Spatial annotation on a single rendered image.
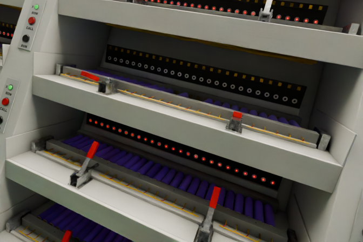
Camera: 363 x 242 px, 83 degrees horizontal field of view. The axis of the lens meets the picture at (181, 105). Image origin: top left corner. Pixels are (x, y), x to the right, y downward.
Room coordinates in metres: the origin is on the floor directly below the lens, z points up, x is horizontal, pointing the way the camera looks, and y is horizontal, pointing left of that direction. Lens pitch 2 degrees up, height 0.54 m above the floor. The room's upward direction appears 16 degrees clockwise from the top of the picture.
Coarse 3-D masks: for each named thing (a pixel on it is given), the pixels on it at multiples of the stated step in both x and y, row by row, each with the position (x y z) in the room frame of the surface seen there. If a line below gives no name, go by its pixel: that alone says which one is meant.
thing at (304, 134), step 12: (72, 72) 0.49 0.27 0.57; (120, 84) 0.45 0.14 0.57; (132, 84) 0.45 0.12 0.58; (144, 96) 0.44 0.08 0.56; (156, 96) 0.43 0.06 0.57; (168, 96) 0.42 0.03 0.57; (180, 96) 0.43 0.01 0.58; (180, 108) 0.40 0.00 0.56; (192, 108) 0.41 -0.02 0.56; (204, 108) 0.40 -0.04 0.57; (216, 108) 0.39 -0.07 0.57; (252, 120) 0.38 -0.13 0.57; (264, 120) 0.37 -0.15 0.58; (276, 132) 0.37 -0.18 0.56; (288, 132) 0.36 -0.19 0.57; (300, 132) 0.35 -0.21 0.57; (312, 132) 0.35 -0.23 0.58
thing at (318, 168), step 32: (64, 64) 0.50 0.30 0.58; (64, 96) 0.44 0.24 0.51; (96, 96) 0.41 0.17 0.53; (128, 96) 0.44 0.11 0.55; (224, 96) 0.52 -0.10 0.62; (160, 128) 0.38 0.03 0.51; (192, 128) 0.36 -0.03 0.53; (224, 128) 0.36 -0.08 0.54; (320, 128) 0.37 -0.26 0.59; (256, 160) 0.33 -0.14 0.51; (288, 160) 0.32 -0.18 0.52; (320, 160) 0.30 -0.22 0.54
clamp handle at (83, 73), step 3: (81, 72) 0.36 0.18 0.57; (84, 72) 0.36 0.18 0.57; (87, 72) 0.36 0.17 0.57; (81, 75) 0.36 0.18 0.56; (84, 75) 0.36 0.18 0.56; (87, 75) 0.36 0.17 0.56; (90, 75) 0.36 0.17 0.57; (93, 75) 0.37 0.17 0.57; (90, 78) 0.37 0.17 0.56; (93, 78) 0.37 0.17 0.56; (96, 78) 0.38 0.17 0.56; (105, 78) 0.42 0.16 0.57; (108, 78) 0.42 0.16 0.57; (96, 81) 0.38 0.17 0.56; (99, 81) 0.39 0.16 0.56; (102, 81) 0.40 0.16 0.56; (105, 81) 0.42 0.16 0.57; (108, 81) 0.42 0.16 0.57; (105, 84) 0.42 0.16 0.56
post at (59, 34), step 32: (64, 32) 0.50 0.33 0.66; (96, 32) 0.60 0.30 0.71; (32, 64) 0.46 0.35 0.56; (96, 64) 0.63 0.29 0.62; (0, 96) 0.48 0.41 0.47; (32, 96) 0.47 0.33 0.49; (32, 128) 0.50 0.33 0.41; (0, 160) 0.46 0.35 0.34; (0, 192) 0.47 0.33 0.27; (32, 192) 0.55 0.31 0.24
